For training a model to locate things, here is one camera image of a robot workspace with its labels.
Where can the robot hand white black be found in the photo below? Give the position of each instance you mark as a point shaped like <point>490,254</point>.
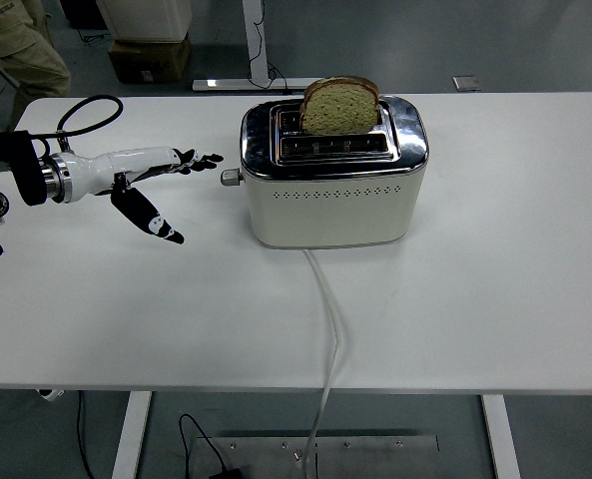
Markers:
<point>121,162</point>

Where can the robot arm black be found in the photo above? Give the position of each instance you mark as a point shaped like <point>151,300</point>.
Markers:
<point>23,169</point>

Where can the grey toaster lever knob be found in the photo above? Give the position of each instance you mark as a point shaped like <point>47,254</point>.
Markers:
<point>230,177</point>

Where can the cream toaster chrome top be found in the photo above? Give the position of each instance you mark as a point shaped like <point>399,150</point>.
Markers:
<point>333,212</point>

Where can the brown cardboard box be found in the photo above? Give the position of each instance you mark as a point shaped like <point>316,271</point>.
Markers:
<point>148,62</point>

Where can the person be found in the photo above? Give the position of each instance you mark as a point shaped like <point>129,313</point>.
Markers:
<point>26,55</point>

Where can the white cabinet unit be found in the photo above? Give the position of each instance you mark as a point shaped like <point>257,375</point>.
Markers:
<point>146,20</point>

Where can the black box on floor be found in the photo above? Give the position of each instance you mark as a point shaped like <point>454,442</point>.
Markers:
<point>83,12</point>

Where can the brown bread slice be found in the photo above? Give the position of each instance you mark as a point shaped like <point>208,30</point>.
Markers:
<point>339,112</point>

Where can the small white black device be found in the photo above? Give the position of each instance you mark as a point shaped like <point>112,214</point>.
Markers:
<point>51,394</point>

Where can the white table leg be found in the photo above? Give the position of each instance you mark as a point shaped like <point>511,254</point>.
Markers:
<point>500,439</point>
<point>131,434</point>

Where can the grey floor outlet plate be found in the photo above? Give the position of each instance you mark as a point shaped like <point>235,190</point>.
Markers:
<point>465,83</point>

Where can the white desk leg frame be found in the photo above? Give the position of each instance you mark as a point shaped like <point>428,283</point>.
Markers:
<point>255,45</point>

